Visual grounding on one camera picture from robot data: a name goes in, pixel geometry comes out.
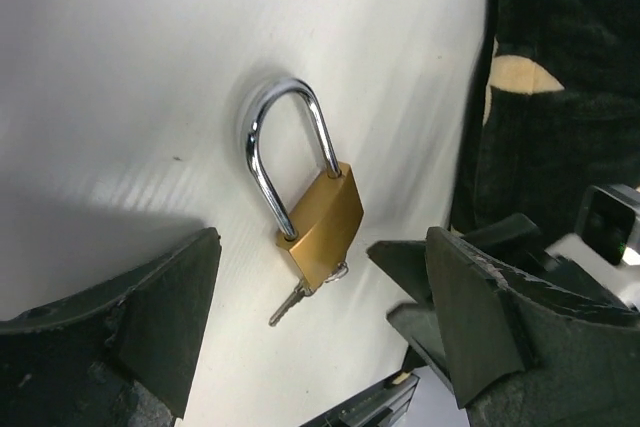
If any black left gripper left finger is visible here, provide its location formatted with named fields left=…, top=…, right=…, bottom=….
left=1, top=227, right=222, bottom=426

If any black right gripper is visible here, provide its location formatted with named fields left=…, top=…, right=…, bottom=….
left=366, top=213, right=640, bottom=388

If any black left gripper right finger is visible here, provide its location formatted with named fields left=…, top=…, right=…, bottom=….
left=426, top=227, right=639, bottom=426

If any brass padlock silver shackle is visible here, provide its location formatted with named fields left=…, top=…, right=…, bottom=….
left=240, top=76, right=364, bottom=293

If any black beige patterned blanket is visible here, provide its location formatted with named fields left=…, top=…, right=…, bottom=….
left=450, top=0, right=639, bottom=241

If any black base frame bar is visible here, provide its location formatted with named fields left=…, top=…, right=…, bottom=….
left=303, top=372, right=419, bottom=427

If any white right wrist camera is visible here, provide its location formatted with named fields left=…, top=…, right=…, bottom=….
left=547, top=184, right=639, bottom=310

